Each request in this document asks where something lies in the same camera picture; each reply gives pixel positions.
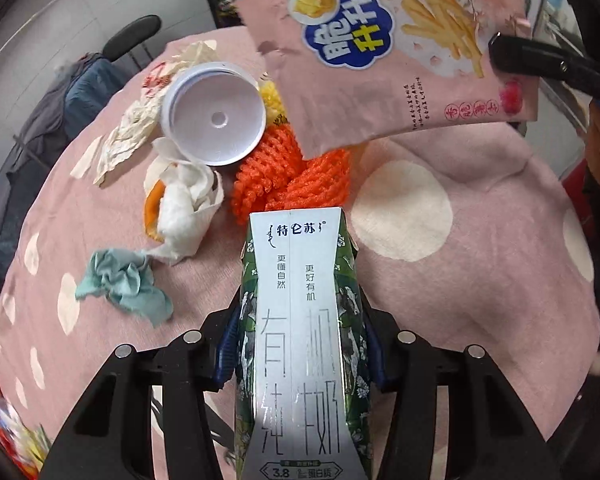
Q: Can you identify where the green and white milk carton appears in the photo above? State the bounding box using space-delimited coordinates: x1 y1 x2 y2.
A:
232 206 376 480

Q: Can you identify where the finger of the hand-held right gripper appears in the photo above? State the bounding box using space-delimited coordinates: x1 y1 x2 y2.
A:
489 32 600 106

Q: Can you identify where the crumpled printed paper wrapper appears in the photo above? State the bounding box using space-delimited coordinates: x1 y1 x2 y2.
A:
94 60 181 188

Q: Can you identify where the crumpled teal tissue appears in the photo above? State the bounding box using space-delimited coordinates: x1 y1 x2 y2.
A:
75 249 175 328

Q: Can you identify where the orange foam fruit net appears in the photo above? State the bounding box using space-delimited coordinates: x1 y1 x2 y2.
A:
232 124 353 226

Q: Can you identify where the yellow foam fruit net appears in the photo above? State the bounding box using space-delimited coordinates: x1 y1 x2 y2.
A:
257 80 287 126

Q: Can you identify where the orange peel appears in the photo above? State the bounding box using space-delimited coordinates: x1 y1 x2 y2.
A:
144 180 168 246

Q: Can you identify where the pink snack bag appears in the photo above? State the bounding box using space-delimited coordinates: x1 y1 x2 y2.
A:
234 0 540 161

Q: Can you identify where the red panel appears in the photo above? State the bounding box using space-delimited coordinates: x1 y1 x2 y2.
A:
560 157 588 187

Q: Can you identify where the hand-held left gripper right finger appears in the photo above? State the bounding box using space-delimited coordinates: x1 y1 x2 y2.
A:
357 305 551 480

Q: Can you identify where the black chair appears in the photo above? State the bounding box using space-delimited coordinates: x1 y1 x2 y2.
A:
102 15 162 68

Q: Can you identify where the blue grey clothing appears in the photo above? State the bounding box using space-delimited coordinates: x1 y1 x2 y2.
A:
0 52 131 286

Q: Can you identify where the white tissue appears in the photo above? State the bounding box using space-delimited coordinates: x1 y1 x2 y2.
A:
144 137 226 266

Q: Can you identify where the colourful printed packet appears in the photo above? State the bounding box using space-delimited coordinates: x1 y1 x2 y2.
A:
0 365 53 480

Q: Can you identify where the white plastic cup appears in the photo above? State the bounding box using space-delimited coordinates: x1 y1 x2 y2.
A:
161 61 267 167

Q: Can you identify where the crumpled cream tissue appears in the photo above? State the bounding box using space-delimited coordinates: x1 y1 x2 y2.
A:
172 40 221 70

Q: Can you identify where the pink dotted blanket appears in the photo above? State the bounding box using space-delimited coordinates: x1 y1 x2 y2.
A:
0 27 600 480

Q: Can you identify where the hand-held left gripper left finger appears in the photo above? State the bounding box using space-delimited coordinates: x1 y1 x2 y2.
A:
39 302 246 480

